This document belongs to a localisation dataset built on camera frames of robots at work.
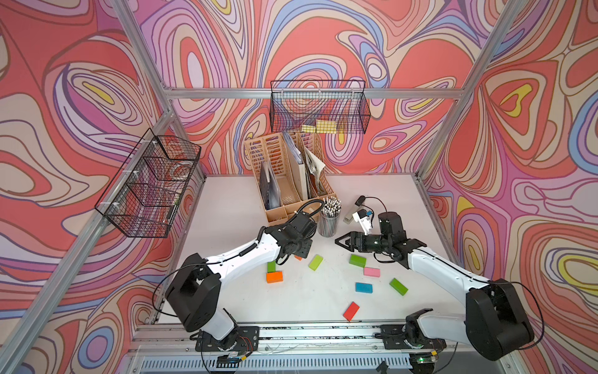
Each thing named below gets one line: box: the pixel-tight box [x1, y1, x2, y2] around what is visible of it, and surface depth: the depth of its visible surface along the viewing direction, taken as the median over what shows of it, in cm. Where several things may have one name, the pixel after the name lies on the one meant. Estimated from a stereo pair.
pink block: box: [363, 267, 381, 278], surface depth 90 cm
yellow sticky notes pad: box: [301, 119, 338, 135], surface depth 86 cm
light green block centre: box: [308, 254, 324, 272], surface depth 92 cm
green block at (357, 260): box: [348, 254, 367, 269], surface depth 92 cm
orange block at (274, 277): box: [266, 271, 284, 284], surface depth 88 cm
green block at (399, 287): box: [389, 277, 409, 297], surface depth 86 cm
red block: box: [342, 300, 360, 322], surface depth 80 cm
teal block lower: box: [355, 282, 373, 294], surface depth 85 cm
